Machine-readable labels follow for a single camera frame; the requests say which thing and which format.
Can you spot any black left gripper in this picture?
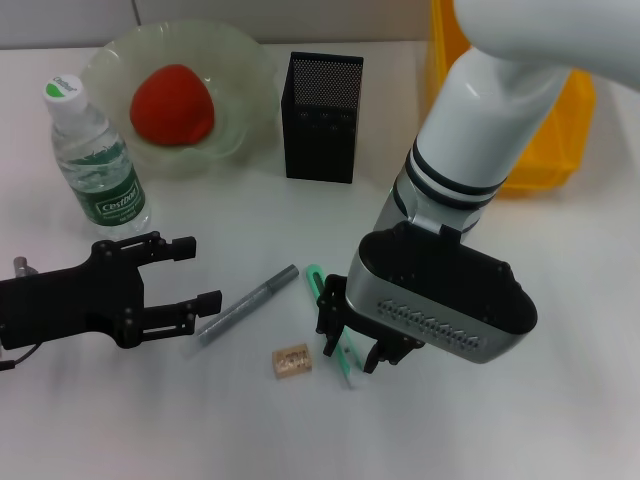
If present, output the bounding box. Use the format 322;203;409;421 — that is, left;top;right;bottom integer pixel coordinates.
0;230;223;351

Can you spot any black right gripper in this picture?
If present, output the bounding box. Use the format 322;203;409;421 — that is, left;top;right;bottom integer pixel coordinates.
314;273;427;376

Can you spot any clear water bottle green label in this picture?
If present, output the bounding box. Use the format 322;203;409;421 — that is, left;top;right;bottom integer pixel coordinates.
42;73;153;241

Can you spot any red-orange fruit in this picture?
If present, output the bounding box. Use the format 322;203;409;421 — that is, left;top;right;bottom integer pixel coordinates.
129;63;217;148

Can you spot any silver grey pen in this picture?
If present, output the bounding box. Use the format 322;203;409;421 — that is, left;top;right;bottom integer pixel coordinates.
183;264;300;360

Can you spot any green utility knife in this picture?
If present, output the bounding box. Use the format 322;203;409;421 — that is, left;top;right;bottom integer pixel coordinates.
304;263;362;391

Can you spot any tan eraser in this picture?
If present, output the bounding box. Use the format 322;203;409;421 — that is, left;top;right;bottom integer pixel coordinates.
271;342;315;381

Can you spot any black mesh pen holder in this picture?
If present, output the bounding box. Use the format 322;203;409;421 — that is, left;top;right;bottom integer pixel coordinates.
279;51;365;186

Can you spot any pale green glass fruit bowl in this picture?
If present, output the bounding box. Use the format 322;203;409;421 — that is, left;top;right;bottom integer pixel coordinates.
79;18;280;180

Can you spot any yellow plastic bin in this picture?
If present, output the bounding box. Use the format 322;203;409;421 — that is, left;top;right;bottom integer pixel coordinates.
424;0;597;200

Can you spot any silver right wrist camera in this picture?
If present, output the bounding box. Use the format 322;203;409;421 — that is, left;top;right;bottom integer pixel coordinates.
344;222;540;366

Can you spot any left arm connector with cable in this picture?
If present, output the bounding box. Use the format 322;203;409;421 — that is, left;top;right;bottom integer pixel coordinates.
0;255;42;372

